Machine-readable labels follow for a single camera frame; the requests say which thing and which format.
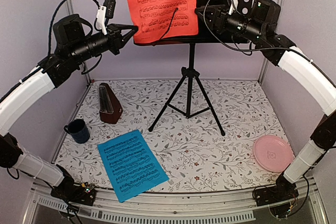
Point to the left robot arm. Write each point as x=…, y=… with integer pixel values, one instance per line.
x=73, y=48

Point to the brown wooden metronome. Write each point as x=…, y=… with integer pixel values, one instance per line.
x=110, y=108

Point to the dark blue mug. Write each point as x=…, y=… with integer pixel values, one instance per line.
x=78, y=131

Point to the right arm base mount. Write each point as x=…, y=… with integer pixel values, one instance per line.
x=275, y=197

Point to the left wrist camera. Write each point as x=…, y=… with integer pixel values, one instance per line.
x=104, y=14

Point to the red sheet music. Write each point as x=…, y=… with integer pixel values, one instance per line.
x=160, y=19

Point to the front aluminium rail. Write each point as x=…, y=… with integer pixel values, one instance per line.
x=237, y=206

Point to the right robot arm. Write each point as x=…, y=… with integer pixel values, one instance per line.
x=259, y=28

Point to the blue sheet music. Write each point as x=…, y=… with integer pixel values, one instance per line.
x=131, y=166

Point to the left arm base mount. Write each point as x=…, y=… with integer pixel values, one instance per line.
x=70, y=192

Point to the pink plastic plate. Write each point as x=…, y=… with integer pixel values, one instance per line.
x=272, y=153

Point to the black music stand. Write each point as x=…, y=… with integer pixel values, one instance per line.
x=206, y=54

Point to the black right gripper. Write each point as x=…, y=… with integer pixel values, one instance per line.
x=218, y=18

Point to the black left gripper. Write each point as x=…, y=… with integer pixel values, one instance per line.
x=117, y=41

